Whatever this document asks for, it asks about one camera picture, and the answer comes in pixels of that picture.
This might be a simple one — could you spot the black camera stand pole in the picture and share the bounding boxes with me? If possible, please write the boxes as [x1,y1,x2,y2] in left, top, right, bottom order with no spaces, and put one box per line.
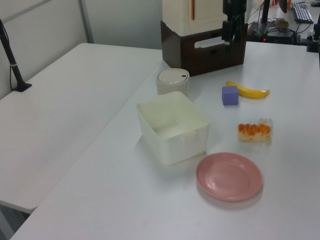
[0,18,33,93]

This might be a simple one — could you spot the dark brown drawer cabinet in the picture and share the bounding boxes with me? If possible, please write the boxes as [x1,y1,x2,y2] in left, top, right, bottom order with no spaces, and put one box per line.
[160,20,247,77]

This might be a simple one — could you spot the orange glazed bread piece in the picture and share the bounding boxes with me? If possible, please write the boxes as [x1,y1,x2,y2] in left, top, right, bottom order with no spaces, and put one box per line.
[237,117,274,143]

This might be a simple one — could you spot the yellow banana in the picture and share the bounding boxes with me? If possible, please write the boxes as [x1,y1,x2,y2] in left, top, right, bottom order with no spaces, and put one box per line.
[225,80,271,99]

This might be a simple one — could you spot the brown cardboard box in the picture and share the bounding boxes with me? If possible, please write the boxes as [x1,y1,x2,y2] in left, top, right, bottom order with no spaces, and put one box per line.
[274,19,290,29]

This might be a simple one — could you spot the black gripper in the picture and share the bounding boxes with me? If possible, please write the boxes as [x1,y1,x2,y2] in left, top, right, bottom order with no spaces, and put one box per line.
[221,0,248,48]

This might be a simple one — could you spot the small white lidded bin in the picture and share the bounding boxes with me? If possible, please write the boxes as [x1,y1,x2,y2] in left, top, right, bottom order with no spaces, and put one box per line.
[156,68,191,100]

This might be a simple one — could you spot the black computer keyboard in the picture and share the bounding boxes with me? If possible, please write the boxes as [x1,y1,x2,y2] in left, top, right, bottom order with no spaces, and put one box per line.
[291,2,315,25]

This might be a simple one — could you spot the grey partition frame post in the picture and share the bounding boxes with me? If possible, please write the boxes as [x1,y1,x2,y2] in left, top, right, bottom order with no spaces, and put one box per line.
[77,0,95,45]

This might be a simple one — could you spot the black electronics box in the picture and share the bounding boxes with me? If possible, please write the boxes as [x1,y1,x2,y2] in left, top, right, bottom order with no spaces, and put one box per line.
[265,29,296,44]

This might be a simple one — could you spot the black table clamp mount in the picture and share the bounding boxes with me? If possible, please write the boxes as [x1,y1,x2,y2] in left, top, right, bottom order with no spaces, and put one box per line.
[298,23,320,54]

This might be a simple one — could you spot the black monitor stand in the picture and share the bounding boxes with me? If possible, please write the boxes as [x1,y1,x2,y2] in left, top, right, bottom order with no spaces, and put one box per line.
[248,0,272,38]

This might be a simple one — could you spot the purple cube block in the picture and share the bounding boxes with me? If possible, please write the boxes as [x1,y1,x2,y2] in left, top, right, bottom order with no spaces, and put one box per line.
[221,85,240,107]

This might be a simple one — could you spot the white open plastic box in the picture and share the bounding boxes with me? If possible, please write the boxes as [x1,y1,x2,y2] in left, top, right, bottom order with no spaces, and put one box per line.
[136,91,210,166]

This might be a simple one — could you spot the cream toy cabinet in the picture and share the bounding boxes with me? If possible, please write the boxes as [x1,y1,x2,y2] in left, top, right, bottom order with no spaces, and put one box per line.
[161,0,229,36]

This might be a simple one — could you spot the pink round plate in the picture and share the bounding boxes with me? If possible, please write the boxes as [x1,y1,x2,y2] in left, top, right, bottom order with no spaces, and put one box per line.
[195,152,263,203]

